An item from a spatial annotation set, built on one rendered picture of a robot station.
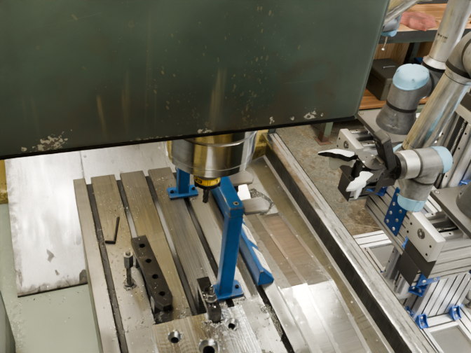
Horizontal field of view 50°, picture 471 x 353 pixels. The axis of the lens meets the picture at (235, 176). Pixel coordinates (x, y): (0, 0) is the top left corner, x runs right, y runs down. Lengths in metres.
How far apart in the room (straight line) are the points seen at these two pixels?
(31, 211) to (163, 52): 1.37
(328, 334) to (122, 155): 1.02
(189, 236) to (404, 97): 0.93
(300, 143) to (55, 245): 2.26
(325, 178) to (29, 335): 2.25
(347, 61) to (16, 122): 0.46
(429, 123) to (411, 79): 0.46
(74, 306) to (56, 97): 1.21
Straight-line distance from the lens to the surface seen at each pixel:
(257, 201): 1.26
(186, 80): 0.68
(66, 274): 1.86
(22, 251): 1.90
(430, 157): 1.41
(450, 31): 2.00
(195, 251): 1.55
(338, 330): 1.67
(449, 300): 2.49
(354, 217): 3.20
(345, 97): 0.80
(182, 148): 0.83
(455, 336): 2.53
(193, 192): 1.74
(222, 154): 0.82
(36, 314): 1.80
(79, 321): 1.76
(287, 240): 1.89
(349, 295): 1.84
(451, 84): 1.45
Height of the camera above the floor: 2.03
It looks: 38 degrees down
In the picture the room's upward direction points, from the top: 7 degrees clockwise
